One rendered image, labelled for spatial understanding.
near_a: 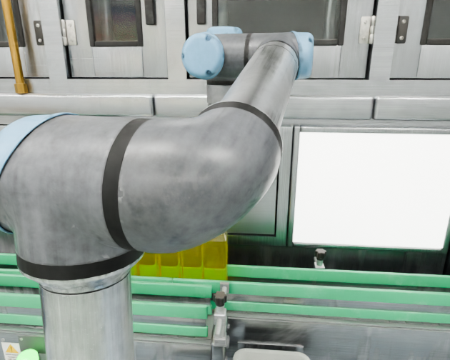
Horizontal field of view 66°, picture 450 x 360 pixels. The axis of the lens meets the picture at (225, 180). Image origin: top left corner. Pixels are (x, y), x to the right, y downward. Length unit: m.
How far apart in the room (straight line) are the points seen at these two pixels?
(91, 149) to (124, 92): 0.70
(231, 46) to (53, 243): 0.44
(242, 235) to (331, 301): 0.29
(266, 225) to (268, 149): 0.69
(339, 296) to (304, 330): 0.12
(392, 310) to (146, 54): 0.88
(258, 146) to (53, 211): 0.17
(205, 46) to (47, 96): 0.55
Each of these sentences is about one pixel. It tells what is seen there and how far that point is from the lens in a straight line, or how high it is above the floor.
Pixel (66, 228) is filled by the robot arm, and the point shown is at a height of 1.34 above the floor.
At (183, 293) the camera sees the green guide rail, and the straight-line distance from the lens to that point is 0.89.
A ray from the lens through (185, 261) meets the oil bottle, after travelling 0.88.
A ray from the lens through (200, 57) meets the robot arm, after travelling 0.62.
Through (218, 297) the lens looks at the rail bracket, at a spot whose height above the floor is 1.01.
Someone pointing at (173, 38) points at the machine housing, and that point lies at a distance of 0.94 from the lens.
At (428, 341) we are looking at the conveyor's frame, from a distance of 1.02.
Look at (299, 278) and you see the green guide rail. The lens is 0.96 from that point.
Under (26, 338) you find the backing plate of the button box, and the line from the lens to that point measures 1.00.
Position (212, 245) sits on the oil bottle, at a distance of 0.85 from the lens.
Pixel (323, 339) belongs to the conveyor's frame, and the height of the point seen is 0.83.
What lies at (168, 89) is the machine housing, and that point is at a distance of 0.94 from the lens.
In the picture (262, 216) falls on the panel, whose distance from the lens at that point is 0.97.
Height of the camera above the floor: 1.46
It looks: 18 degrees down
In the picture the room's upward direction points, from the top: straight up
